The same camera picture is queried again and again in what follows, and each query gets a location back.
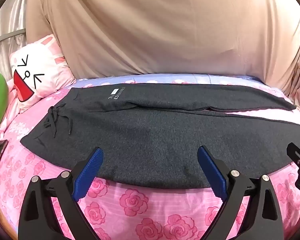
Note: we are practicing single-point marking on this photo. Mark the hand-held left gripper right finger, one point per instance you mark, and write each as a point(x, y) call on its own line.
point(212, 172)

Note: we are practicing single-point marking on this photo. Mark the dark grey pants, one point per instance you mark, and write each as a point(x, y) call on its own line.
point(140, 142)

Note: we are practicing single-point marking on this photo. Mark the beige cloth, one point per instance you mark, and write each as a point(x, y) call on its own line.
point(152, 30)

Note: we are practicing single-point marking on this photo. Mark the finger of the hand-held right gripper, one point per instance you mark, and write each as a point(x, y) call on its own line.
point(296, 153)

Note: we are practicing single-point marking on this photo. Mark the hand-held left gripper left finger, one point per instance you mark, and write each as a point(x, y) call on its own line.
point(87, 175)

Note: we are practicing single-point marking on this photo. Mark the white curtain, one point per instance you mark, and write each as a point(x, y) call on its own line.
point(7, 12)

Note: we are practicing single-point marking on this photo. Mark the metal rail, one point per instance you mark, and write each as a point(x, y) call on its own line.
point(5, 38)

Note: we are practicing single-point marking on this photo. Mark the pink floral bed sheet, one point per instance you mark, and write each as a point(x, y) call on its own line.
point(130, 205)

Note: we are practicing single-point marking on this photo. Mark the white rabbit face pillow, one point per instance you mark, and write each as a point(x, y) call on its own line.
point(47, 65)

